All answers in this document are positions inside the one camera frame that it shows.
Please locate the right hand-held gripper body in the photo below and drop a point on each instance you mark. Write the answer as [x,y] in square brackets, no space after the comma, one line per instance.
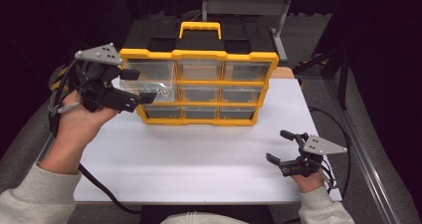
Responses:
[310,157]

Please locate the yellow black striped tape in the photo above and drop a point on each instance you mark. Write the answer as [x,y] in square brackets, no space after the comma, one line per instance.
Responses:
[61,72]

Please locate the aluminium rail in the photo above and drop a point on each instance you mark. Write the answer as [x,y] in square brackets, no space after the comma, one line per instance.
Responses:
[361,151]
[44,151]

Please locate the set of clear organizer drawers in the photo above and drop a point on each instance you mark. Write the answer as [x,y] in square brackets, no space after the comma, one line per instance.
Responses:
[245,71]

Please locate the single clear plastic drawer bin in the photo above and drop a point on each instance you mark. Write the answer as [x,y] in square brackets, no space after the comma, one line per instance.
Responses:
[159,84]

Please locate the yellow black organizer case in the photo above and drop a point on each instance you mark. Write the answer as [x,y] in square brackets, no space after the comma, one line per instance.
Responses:
[199,54]

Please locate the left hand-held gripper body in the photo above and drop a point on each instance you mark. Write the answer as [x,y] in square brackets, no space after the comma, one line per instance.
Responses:
[103,91]

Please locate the grey metal stand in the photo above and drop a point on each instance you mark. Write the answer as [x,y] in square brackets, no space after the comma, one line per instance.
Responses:
[247,5]

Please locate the person's left hand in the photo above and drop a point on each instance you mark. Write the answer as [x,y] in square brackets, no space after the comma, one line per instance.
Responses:
[79,121]

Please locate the black tripod stand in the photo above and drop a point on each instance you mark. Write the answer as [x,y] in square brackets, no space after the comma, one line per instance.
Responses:
[342,84]

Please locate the person's right hand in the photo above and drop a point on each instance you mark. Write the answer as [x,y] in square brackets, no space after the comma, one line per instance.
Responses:
[308,182]

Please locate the person's grey hoodie torso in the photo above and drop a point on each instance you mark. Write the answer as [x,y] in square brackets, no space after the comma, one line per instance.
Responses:
[202,218]

